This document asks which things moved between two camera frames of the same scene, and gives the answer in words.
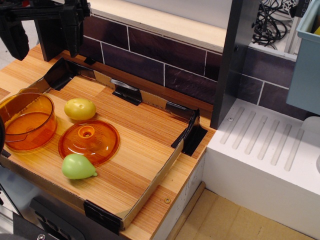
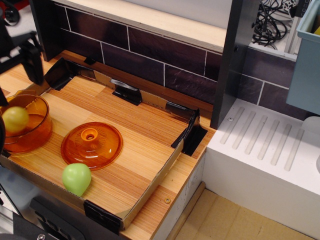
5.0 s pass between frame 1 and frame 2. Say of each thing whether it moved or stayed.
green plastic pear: moved
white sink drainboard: stayed
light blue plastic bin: stayed
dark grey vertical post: stayed
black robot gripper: moved
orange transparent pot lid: stayed
